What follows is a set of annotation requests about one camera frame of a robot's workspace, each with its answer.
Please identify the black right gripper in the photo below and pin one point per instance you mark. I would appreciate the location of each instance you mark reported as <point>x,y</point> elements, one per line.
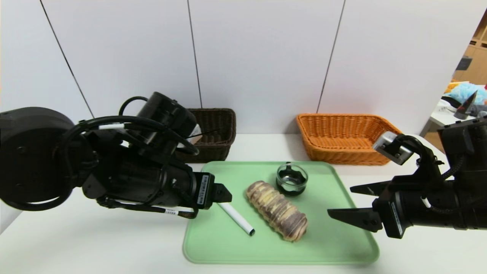
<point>393,217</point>

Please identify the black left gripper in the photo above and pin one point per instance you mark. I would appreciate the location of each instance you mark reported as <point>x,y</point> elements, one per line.
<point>204,190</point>

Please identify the white marker with black cap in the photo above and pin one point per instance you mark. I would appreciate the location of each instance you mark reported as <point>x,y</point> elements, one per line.
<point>239,220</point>

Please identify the marbled twisted bread roll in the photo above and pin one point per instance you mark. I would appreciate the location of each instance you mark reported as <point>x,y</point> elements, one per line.
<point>276,209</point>

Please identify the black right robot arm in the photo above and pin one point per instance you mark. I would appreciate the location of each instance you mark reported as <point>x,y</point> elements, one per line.
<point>471,152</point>

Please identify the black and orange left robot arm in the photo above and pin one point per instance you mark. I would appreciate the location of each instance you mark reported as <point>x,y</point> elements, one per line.
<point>30,160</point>

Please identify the orange wicker basket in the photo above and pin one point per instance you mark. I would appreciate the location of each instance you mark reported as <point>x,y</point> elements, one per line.
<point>342,156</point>

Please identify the dark brown wicker basket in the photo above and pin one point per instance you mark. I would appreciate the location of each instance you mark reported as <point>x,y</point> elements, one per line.
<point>217,125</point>

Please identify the light green plastic tray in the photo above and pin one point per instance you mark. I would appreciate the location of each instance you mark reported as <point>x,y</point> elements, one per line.
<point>228,247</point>

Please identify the white side table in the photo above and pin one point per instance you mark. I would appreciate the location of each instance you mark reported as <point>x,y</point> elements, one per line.
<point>445,116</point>

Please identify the black cone object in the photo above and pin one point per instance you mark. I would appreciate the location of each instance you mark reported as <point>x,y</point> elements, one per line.
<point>465,108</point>

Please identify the orange plush item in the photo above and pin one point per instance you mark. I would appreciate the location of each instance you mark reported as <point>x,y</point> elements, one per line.
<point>452,86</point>

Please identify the light blue fluffy item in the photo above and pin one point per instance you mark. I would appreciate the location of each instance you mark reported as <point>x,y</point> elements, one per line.
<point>464,92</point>

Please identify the wooden shelf unit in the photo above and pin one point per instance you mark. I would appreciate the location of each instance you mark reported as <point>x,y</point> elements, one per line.
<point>477,64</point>

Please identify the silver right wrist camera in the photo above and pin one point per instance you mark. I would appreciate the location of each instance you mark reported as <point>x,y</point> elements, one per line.
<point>388,146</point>

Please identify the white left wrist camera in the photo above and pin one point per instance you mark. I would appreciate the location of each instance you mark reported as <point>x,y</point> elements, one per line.
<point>195,134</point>

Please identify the black right camera mount bracket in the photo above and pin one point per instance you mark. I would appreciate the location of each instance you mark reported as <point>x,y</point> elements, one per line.
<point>426,156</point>

